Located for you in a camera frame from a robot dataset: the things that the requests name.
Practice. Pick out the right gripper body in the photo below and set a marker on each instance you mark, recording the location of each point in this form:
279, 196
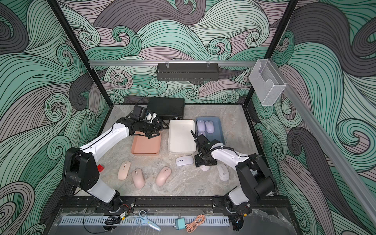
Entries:
200, 159

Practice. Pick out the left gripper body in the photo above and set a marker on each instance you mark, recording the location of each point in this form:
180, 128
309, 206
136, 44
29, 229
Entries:
149, 129

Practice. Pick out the white mouse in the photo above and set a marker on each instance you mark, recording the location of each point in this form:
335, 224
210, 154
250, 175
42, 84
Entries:
223, 172
204, 168
184, 160

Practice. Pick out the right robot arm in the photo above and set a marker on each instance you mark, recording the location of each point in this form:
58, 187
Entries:
255, 177

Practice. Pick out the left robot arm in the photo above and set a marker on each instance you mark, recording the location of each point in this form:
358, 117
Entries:
80, 165

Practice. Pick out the pink storage tray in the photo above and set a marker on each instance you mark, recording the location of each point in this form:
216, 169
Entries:
143, 146

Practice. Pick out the blue storage tray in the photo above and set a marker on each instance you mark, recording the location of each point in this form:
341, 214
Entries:
218, 134

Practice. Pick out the white storage tray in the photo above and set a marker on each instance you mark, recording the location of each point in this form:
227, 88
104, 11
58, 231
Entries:
180, 138

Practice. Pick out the flat white mouse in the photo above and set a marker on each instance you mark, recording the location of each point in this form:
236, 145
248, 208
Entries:
184, 160

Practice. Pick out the black case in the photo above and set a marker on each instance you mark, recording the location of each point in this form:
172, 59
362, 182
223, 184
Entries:
167, 108

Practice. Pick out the pink mouse right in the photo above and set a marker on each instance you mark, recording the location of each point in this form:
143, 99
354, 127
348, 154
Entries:
163, 176

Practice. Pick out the flat pink mouse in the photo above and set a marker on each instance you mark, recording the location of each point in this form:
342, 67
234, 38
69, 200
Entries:
123, 170

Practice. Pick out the pink mouse middle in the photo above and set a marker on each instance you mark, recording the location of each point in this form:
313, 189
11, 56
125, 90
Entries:
138, 178

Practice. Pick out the red block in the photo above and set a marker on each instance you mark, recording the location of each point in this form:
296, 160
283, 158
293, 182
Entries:
100, 168

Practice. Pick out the teal plug adapter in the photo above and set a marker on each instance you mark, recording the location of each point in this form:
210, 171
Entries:
180, 224

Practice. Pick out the blue scissors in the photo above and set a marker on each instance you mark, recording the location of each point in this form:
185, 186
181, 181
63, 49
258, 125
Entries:
143, 219

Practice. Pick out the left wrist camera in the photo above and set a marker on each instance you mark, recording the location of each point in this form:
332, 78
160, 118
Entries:
140, 113

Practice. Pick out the black wall shelf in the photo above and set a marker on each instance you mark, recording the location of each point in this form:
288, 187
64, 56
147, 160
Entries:
169, 71

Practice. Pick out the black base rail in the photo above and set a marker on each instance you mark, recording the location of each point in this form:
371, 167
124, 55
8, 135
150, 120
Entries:
219, 204

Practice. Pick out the clear wall holder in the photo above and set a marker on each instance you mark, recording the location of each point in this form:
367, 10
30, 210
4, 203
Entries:
267, 81

